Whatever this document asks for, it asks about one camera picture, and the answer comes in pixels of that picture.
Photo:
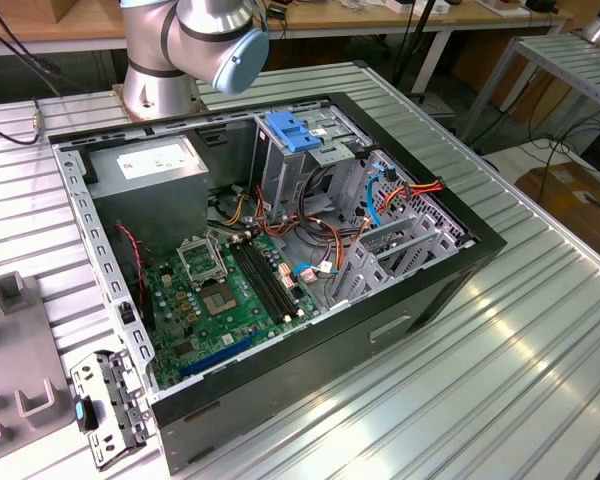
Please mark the black tripod stand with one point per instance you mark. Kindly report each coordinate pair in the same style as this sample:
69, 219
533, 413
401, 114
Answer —
415, 30

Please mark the blue expansion slot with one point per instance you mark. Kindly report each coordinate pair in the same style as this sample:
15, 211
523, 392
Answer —
215, 357

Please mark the black case fan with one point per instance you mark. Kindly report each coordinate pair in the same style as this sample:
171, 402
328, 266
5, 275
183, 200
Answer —
130, 270

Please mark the grey power supply unit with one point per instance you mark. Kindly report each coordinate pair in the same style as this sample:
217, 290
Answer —
150, 210

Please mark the blue plastic cage latch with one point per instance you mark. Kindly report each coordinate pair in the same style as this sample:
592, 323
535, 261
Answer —
290, 132

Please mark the cardboard box with label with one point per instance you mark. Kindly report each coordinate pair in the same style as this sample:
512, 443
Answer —
570, 200

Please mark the wooden desk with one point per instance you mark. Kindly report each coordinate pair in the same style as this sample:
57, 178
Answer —
355, 20

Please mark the grey metal drive cage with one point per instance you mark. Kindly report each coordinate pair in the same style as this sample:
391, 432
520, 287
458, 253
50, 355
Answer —
280, 175

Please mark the grey metal disk bay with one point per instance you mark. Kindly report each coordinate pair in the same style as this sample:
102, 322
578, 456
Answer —
380, 270

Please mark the CPU socket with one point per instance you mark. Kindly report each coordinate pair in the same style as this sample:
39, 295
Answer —
219, 300

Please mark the black latch with teal tab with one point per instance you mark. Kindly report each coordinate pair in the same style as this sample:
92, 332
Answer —
81, 412

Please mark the grey parts rack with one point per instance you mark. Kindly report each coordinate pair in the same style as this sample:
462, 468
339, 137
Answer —
15, 350

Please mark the metal slat side table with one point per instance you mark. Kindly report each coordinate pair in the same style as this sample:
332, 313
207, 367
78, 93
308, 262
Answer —
565, 60

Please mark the metal slot bracket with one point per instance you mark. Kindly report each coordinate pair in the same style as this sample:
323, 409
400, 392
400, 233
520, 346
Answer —
115, 395

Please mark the green motherboard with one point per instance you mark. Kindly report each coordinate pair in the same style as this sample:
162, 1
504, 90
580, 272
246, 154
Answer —
250, 325

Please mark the black RAM slot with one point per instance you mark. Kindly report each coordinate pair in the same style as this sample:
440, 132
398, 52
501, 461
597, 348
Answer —
260, 285
275, 280

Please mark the black PC case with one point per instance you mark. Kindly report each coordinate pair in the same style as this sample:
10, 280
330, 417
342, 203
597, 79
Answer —
305, 370

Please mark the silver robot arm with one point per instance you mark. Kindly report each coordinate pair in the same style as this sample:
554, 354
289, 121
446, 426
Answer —
150, 75

